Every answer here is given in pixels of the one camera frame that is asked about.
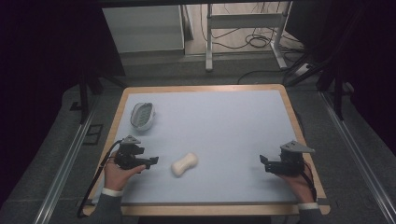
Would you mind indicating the white oval soap dish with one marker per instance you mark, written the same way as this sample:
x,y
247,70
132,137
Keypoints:
x,y
142,116

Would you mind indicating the person's right hand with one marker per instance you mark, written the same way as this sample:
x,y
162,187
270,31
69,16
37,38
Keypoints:
x,y
298,186

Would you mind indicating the aluminium rail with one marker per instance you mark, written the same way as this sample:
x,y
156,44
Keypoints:
x,y
62,174
358,155

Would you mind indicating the person's left hand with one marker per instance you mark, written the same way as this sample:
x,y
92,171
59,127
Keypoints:
x,y
117,175

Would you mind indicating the dark curtain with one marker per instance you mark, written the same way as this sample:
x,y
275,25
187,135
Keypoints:
x,y
40,77
358,62

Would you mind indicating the pale blue table mat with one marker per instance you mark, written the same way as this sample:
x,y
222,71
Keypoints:
x,y
218,130

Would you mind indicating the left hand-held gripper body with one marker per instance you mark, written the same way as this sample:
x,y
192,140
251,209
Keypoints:
x,y
126,154

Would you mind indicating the white metal desk frame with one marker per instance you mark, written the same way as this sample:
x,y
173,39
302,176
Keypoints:
x,y
243,21

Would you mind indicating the white cabinet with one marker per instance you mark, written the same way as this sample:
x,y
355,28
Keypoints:
x,y
146,29

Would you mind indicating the white soap bar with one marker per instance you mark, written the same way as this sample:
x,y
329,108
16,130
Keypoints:
x,y
184,164

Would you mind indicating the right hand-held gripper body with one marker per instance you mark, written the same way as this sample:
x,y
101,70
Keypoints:
x,y
291,160

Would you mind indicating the white power strip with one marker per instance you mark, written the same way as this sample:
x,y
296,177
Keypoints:
x,y
302,69

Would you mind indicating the black metal stand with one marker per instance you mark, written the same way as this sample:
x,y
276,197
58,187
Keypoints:
x,y
337,84
84,93

